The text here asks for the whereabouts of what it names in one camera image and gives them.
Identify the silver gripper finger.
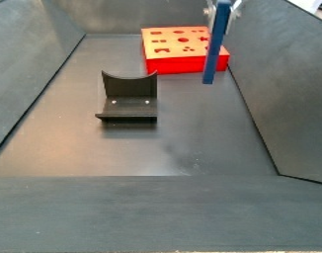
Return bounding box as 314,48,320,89
230,0,244,22
204,0,218,25

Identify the red foam shape board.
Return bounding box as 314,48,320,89
141,26,232,75

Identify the blue rectangular bar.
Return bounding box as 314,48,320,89
202,0,232,84

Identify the black curved holder bracket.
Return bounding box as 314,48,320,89
95,72,159,121

